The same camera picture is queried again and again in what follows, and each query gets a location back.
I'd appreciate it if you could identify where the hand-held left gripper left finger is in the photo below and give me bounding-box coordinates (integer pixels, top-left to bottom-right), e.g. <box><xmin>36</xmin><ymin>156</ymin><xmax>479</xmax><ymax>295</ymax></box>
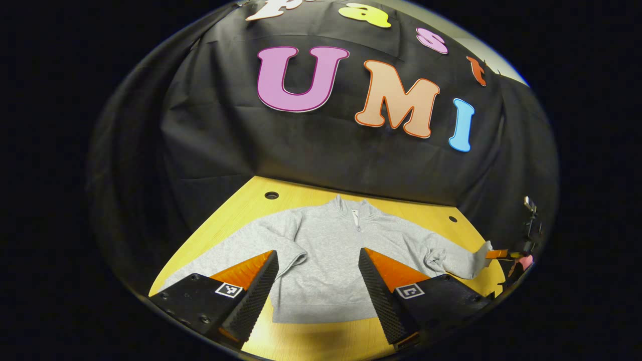
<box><xmin>149</xmin><ymin>250</ymin><xmax>280</xmax><ymax>350</ymax></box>

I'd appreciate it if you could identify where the grey zip-neck sweatshirt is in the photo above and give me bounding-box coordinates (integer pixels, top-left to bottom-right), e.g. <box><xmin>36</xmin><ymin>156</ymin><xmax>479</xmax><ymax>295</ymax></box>
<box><xmin>159</xmin><ymin>195</ymin><xmax>495</xmax><ymax>324</ymax></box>

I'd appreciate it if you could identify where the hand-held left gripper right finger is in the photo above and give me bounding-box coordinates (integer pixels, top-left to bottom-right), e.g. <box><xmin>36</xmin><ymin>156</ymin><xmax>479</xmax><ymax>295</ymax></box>
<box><xmin>358</xmin><ymin>247</ymin><xmax>495</xmax><ymax>351</ymax></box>

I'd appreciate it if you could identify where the black backdrop cloth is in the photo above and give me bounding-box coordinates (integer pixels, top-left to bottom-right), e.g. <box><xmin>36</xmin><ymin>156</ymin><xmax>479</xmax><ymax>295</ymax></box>
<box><xmin>88</xmin><ymin>0</ymin><xmax>560</xmax><ymax>296</ymax></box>

